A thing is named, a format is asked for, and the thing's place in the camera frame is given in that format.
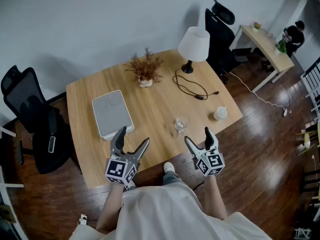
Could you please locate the white ceramic cup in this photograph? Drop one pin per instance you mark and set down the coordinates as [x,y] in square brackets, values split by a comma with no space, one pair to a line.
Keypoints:
[220,113]

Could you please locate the black smartphone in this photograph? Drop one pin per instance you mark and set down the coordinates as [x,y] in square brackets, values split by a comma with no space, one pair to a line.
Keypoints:
[51,144]

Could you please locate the black headrest office chair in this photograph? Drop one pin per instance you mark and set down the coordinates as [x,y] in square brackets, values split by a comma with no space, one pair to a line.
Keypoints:
[220,41]

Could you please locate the dried brown potted plant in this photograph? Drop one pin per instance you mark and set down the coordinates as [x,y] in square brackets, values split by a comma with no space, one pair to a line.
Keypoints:
[145,69]

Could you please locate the white frame table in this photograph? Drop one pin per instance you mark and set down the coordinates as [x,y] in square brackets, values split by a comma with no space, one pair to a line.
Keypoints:
[7,131]

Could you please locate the small pink flower pot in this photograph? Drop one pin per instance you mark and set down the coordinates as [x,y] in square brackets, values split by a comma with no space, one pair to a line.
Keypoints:
[256,27]

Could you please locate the black mesh office chair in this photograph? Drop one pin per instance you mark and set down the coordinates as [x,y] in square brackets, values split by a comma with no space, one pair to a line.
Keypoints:
[27,104]

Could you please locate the person's right forearm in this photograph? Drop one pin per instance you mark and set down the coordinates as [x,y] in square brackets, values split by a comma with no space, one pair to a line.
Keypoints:
[215,199]

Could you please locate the pale yellow wooden rack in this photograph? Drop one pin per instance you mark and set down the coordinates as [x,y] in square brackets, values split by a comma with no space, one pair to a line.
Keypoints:
[306,141]

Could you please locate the clear drinking glass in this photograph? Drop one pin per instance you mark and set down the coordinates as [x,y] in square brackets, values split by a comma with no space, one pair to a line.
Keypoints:
[180,125]

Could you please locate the white floor charger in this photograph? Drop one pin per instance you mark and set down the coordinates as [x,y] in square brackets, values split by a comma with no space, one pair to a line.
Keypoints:
[82,219]

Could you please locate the white power strip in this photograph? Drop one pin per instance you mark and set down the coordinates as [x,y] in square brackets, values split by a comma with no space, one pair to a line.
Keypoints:
[285,112]

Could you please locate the person's white shirt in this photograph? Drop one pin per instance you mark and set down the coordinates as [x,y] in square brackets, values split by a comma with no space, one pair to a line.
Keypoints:
[170,214]

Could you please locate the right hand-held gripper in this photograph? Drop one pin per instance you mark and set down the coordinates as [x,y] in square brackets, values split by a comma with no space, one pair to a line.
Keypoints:
[211,162]

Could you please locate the white railing chair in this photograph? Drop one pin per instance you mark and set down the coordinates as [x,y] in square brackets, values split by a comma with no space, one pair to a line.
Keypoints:
[312,84]

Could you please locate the white shade table lamp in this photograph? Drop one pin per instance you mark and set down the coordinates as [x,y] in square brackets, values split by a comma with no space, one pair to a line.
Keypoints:
[194,44]

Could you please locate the small green potted plant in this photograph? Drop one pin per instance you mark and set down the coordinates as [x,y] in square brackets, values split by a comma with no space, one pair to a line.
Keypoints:
[281,47]

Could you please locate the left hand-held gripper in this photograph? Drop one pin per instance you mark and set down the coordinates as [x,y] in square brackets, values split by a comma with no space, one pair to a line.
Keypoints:
[115,169]

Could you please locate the light wooden desk white legs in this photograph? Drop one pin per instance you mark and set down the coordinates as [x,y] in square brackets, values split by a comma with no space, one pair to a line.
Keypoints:
[270,49]

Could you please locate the person's right white shoe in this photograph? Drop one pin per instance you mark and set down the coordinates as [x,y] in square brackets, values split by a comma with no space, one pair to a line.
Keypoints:
[169,167]

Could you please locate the person's grey trousers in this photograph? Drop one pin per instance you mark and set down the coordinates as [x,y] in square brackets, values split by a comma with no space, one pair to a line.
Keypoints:
[172,177]

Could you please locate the person's left forearm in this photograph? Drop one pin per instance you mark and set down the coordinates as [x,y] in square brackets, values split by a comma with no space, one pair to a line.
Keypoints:
[110,209]

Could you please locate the white grey rectangular tray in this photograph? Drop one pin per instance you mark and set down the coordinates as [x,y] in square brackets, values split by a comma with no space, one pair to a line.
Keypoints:
[111,114]

